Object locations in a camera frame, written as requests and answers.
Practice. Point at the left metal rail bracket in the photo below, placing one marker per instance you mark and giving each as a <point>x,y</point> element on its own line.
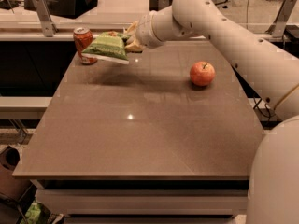
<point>48,27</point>

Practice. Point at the red apple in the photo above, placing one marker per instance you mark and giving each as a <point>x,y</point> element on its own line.
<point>202,73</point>

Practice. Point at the metal rail bracket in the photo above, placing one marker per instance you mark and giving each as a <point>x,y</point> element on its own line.
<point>163,4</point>
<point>48,27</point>
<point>277,28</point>

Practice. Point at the green bag under table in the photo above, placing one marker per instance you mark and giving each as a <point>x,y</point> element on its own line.
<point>37,213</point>

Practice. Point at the red coke can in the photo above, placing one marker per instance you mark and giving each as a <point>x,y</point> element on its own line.
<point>83,37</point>

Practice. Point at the green jalapeno chip bag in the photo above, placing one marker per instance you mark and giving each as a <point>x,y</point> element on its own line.
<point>108,46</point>

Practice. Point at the middle metal rail bracket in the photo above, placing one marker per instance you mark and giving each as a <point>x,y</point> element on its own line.
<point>163,4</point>

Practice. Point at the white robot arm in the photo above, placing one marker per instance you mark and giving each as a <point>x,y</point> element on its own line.
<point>273,196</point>

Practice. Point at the right metal rail bracket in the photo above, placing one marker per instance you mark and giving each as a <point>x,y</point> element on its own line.
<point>277,28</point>

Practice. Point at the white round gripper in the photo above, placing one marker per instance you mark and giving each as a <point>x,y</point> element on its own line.
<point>144,32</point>

